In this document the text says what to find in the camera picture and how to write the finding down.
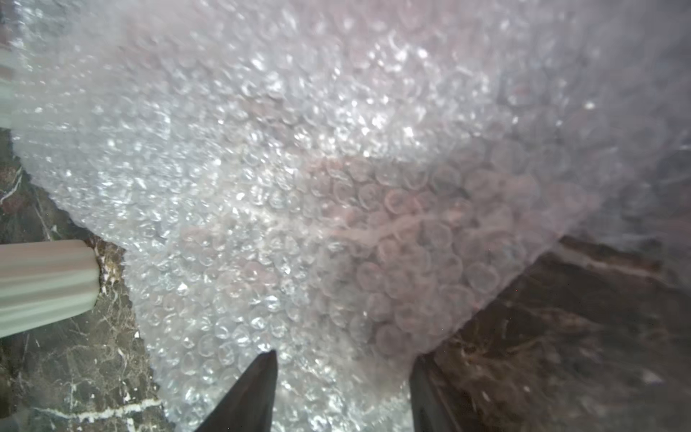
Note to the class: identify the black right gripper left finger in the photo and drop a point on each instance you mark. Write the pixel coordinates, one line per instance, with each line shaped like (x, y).
(248, 405)

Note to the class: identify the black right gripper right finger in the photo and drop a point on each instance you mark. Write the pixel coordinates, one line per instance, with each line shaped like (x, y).
(430, 407)

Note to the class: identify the bubble wrap sheet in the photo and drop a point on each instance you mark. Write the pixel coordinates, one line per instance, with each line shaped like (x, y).
(344, 182)

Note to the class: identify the short white ribbed vase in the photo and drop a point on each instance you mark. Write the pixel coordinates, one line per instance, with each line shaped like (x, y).
(45, 282)

